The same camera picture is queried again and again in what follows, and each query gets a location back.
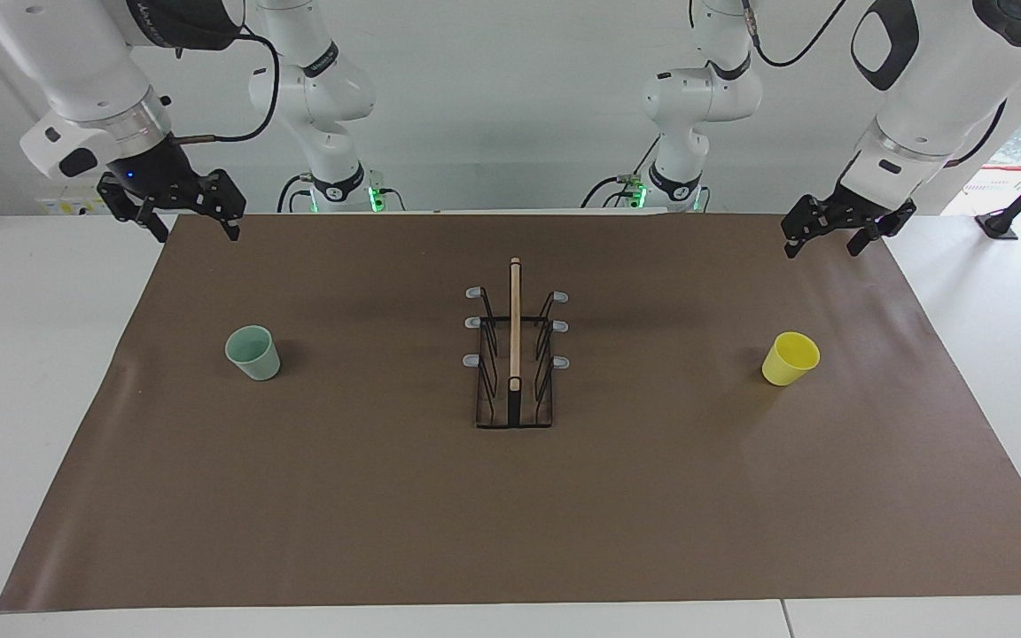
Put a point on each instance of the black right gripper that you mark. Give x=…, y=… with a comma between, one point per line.
x=160, y=177

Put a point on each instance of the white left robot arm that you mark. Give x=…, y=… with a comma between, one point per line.
x=936, y=97

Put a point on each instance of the brown table mat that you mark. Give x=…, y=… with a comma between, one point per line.
x=342, y=496

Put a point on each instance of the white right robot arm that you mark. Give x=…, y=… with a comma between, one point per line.
x=76, y=62

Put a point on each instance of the white red-lined sheet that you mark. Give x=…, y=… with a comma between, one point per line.
x=989, y=186

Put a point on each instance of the pale green plastic cup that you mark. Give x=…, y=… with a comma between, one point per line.
x=255, y=356

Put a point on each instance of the white wall socket box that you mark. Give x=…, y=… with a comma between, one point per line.
x=67, y=206

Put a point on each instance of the yellow plastic cup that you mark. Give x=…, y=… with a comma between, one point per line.
x=790, y=361

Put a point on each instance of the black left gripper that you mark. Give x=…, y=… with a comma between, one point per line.
x=861, y=206

